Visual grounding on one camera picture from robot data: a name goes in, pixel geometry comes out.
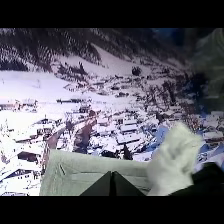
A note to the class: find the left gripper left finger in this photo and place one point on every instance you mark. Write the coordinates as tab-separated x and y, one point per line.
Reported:
101	187

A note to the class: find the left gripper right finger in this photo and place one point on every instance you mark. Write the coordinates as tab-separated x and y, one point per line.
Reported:
124	187

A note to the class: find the pale green shirt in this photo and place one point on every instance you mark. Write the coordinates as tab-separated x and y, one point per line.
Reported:
73	173

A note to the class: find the white fluffy garment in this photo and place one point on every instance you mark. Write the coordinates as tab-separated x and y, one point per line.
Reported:
173	160

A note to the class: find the black garment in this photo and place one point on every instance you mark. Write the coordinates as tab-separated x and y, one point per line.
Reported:
208	181

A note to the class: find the grey garment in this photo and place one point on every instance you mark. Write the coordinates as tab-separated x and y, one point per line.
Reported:
211	66

